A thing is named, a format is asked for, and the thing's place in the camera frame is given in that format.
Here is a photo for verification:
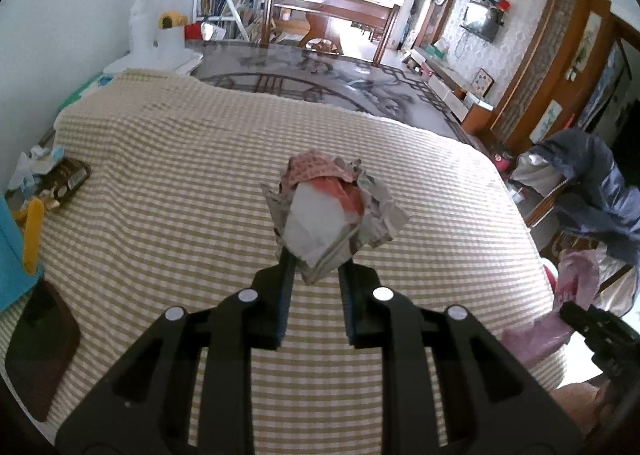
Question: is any grey patterned rug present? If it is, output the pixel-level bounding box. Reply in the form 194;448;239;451
188;40;472;144

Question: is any wall mounted television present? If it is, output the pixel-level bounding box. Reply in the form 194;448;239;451
460;0;506;42

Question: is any blue grey jacket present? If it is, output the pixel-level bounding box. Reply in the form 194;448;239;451
524;128;639;267

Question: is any framed picture on cabinet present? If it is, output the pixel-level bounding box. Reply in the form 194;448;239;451
470;68;495;98

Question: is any white desk lamp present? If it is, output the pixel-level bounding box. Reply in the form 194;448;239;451
103;0;203;75

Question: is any dark snack wrapper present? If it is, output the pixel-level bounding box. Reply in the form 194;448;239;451
37;157;91;212

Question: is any person's right hand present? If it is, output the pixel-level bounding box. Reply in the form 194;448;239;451
550;380;615;437

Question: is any blue box with yellow handle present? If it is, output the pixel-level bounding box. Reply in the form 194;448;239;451
0;197;42;311

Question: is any yellow toy on lamp base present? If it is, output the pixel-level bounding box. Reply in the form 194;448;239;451
158;10;189;30

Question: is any red container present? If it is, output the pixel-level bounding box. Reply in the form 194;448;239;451
183;22;203;41

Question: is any wooden chair under jacket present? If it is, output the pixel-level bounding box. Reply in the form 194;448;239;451
508;153;637;293

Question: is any white low tv cabinet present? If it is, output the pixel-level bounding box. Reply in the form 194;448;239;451
401;48;494;137

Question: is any newspaper ball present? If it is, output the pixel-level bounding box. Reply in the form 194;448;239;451
260;150;409;285

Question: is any pink plastic bag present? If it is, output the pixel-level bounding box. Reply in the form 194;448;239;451
501;249;602;368

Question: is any dark brown tray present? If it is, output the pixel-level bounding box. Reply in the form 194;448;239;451
6;279;80;423

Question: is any beige checkered table cloth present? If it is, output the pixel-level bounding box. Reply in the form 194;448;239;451
37;72;552;447

